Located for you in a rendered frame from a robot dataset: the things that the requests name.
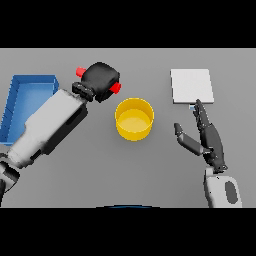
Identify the yellow bowl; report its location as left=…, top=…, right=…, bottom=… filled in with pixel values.
left=114, top=97, right=155, bottom=142

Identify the red beaker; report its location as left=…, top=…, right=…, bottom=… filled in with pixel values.
left=75, top=66, right=123, bottom=95

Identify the pale square scale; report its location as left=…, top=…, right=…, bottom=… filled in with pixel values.
left=170, top=68, right=215, bottom=110

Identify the dark right robot hand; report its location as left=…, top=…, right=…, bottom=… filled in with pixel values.
left=173, top=98, right=229, bottom=175

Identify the dark left robot hand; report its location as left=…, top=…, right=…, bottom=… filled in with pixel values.
left=71, top=61, right=121, bottom=104

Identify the blue tray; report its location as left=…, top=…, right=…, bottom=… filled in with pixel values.
left=0, top=74, right=60, bottom=147

